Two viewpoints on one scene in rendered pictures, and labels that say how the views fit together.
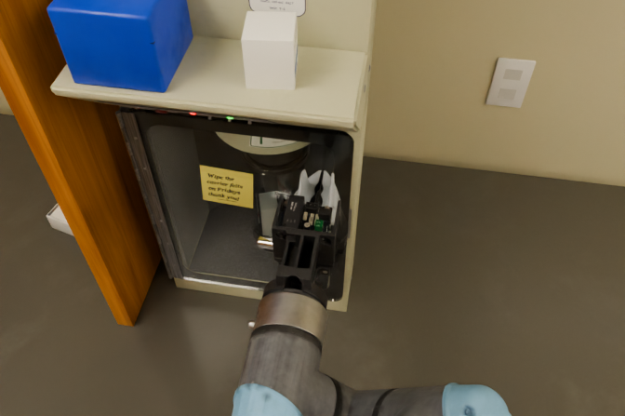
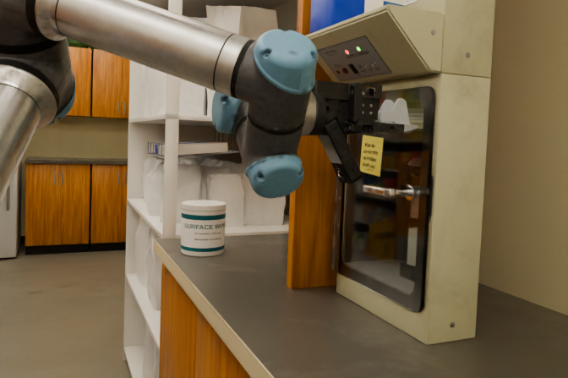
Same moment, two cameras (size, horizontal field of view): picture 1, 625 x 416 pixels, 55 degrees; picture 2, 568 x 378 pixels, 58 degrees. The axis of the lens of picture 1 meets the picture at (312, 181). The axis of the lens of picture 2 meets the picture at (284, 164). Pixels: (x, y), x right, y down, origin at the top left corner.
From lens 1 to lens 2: 91 cm
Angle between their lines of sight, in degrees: 66
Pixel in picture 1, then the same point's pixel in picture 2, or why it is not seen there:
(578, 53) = not seen: outside the picture
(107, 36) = not seen: outside the picture
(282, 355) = not seen: hidden behind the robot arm
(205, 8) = not seen: hidden behind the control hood
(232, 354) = (319, 316)
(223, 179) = (370, 146)
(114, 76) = (320, 22)
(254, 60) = not seen: outside the picture
